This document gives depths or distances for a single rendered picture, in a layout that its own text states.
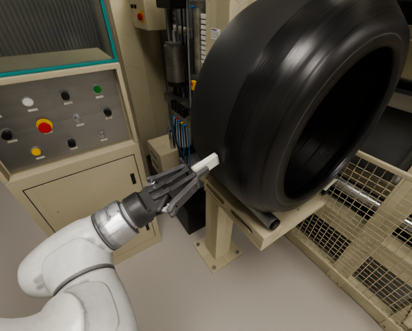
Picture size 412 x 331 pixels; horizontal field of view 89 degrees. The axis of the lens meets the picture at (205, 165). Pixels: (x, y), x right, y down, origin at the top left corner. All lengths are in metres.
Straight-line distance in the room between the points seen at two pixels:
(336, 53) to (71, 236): 0.57
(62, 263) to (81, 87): 0.73
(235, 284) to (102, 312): 1.27
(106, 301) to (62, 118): 0.80
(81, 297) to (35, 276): 0.13
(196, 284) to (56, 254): 1.21
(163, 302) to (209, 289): 0.30
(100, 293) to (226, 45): 0.52
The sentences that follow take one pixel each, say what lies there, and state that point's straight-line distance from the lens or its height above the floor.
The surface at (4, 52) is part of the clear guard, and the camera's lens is 0.98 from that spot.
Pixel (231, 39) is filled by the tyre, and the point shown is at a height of 1.40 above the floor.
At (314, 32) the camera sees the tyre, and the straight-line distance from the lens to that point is 0.46.
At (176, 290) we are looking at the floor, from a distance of 1.58.
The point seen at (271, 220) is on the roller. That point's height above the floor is 0.92.
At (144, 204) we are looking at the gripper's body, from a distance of 0.48.
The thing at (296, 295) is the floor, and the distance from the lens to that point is 1.67.
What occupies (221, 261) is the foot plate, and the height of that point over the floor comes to 0.01.
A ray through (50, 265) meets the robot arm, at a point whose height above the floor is 1.12.
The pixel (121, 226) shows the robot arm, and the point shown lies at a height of 1.13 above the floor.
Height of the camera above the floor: 1.47
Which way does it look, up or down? 39 degrees down
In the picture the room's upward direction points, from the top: straight up
